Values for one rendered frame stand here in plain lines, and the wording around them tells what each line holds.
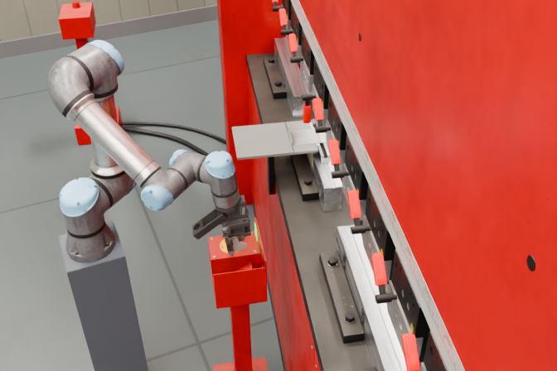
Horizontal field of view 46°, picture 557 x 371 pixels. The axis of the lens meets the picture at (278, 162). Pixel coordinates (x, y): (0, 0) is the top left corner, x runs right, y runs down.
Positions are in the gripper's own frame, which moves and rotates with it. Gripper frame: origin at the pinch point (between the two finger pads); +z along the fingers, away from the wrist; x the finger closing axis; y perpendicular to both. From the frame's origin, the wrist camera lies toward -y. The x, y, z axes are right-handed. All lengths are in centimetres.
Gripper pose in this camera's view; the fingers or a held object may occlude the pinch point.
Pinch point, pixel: (230, 252)
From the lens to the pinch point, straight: 199.4
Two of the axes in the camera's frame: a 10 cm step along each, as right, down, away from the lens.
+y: 9.8, -1.9, 0.8
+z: 1.0, 7.9, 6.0
